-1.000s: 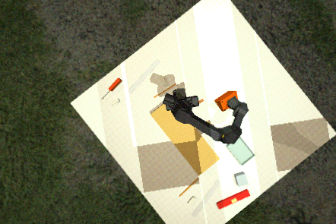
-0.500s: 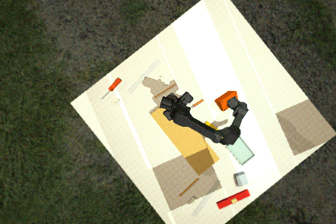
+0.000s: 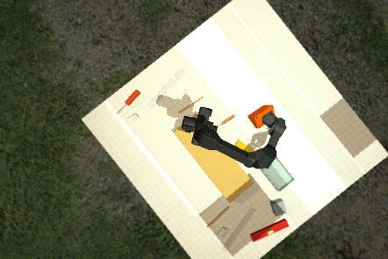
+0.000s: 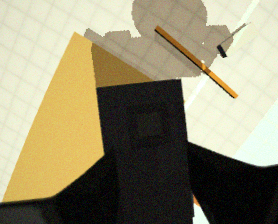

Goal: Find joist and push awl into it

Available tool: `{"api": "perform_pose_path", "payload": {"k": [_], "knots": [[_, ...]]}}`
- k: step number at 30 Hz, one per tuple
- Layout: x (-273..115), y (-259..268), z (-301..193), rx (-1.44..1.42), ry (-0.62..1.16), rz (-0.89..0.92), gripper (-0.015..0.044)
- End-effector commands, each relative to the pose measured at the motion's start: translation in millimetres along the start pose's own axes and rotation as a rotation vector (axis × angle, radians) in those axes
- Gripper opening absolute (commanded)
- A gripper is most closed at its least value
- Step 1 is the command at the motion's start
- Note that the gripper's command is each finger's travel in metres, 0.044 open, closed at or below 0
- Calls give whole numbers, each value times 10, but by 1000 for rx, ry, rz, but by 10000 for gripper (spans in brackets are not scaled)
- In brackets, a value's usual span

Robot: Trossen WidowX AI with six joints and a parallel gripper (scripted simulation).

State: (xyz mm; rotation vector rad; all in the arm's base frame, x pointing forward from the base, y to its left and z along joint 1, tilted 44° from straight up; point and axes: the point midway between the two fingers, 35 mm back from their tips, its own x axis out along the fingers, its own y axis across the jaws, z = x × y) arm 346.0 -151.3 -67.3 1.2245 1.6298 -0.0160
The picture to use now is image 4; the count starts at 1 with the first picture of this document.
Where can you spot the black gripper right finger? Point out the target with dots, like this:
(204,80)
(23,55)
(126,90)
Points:
(230,191)

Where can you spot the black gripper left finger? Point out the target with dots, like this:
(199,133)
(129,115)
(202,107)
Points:
(93,198)

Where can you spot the orange wooden bar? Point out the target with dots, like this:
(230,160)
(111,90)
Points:
(196,61)

